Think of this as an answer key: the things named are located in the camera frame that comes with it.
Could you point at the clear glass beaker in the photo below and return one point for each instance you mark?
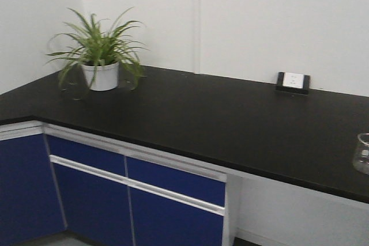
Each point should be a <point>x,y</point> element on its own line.
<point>360,157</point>

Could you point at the blue cabinet drawer right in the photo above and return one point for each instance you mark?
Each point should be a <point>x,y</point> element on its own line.
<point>182,182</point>

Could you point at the blue cabinet drawer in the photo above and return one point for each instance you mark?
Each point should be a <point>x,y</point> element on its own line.
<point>88,155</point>
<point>182,182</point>

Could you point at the white plant pot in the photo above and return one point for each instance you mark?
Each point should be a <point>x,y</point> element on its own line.
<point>101,78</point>

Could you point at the green spider plant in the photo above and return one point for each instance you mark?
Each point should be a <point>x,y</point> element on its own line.
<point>93,46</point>

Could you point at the blue cabinet drawer left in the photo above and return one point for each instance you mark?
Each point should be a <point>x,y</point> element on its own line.
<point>88,155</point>

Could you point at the blue cabinet door right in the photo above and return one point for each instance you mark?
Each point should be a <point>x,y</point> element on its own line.
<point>161,221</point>

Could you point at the black socket housing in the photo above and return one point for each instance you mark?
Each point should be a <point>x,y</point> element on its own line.
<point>304,90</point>

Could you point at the blue cabinet door left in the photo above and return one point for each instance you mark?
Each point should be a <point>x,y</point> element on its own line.
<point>95,208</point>

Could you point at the blue corner cabinet door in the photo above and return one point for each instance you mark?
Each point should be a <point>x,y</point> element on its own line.
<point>30,206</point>

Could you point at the white wall power socket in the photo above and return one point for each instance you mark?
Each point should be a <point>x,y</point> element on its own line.
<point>293,80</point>

